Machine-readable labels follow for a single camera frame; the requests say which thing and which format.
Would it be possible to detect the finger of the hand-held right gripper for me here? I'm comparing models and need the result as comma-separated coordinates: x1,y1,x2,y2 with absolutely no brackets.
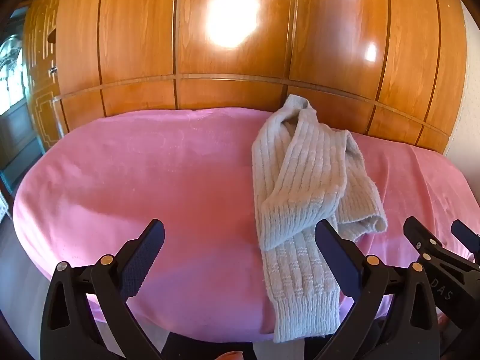
403,216,480,284
451,219,480,260

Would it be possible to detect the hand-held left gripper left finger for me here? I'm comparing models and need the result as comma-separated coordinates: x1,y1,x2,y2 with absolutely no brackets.
39,218,166,360

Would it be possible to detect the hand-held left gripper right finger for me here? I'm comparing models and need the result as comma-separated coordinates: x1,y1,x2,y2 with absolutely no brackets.
313,219,442,360

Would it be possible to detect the grey ribbed knitted garment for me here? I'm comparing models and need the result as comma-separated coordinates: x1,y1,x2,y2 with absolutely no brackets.
251,94,388,344

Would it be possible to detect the pink fleece blanket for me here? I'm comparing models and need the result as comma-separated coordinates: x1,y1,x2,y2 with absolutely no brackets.
12,107,480,343

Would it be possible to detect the dark teal cabinet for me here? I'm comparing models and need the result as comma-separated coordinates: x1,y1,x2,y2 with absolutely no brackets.
0,103,45,196

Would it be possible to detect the bright window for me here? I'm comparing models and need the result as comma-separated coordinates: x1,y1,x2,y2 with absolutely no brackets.
0,32,28,118

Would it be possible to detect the glossy wooden wardrobe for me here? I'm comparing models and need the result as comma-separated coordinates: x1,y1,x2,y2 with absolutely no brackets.
22,0,469,157

